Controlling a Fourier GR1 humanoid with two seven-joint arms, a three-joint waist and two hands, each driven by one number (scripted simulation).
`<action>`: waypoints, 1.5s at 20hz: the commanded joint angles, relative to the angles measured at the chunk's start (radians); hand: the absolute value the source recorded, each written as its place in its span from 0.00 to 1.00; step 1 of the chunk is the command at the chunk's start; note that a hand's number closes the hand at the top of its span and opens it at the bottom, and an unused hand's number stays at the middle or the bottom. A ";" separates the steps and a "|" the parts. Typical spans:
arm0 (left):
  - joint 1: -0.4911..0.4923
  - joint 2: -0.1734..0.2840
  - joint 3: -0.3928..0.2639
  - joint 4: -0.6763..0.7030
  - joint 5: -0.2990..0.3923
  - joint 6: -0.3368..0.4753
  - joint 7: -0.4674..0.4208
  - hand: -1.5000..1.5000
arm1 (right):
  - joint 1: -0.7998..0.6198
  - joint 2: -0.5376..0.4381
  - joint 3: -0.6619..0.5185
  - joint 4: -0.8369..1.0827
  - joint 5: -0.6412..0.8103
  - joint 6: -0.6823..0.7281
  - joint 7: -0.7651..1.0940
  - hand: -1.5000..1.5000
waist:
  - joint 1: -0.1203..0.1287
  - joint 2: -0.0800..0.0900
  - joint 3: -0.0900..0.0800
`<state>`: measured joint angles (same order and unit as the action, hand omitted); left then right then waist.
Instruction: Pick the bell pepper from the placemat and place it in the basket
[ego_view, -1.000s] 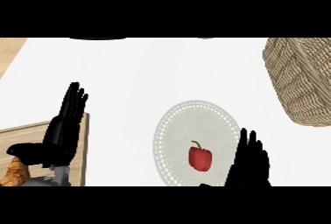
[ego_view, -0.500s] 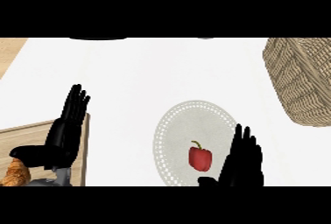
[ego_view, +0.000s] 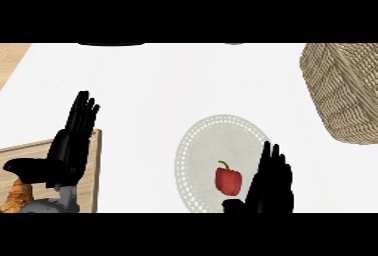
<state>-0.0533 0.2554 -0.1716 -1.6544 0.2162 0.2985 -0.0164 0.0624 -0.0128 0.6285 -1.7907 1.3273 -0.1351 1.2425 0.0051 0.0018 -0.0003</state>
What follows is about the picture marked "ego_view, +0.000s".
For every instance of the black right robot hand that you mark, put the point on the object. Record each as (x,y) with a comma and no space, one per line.
(271,186)

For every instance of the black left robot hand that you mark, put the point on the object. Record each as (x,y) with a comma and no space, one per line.
(68,150)

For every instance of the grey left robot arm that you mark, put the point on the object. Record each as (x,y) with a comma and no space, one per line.
(56,201)

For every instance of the red bell pepper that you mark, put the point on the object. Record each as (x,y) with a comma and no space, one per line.
(228,181)

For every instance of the round pale grey placemat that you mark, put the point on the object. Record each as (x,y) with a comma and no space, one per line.
(216,146)

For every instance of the tan wicker basket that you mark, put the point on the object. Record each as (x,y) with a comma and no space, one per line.
(344,93)

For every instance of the pale wooden cutting board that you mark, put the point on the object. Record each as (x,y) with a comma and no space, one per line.
(30,166)

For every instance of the golden brown croissant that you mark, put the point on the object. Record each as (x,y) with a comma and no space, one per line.
(18,196)

